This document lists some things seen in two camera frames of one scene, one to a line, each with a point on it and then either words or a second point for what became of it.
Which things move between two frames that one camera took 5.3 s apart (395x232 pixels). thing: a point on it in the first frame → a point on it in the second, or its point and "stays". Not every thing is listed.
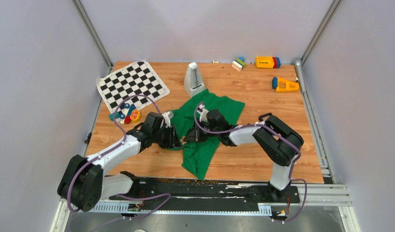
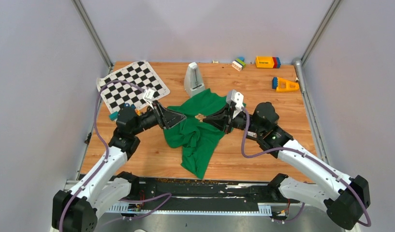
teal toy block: x=117 y=115 stays
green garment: x=198 y=155 stays
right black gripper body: x=200 y=137 → x=240 y=121
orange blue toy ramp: x=282 y=85 stays
